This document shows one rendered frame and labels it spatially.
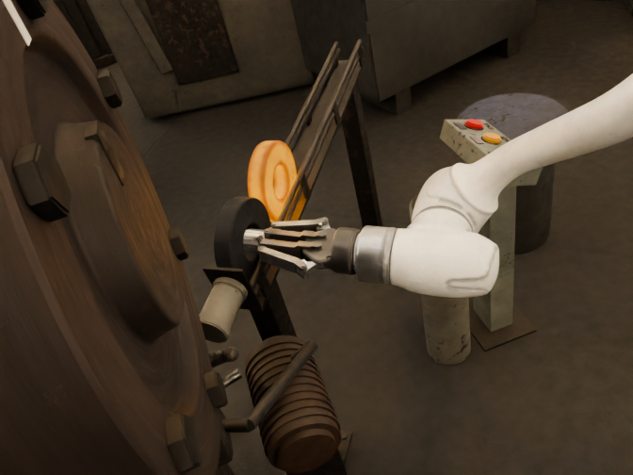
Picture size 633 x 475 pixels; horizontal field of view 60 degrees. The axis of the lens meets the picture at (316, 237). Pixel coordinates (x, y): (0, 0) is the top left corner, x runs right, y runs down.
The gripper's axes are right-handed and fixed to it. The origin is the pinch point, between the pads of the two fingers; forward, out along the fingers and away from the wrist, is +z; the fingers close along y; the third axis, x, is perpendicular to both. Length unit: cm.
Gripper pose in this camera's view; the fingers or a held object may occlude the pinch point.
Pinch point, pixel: (244, 237)
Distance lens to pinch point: 94.6
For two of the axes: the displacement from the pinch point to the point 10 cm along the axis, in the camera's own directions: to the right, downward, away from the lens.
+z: -9.5, -1.1, 3.0
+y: 3.0, -6.6, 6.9
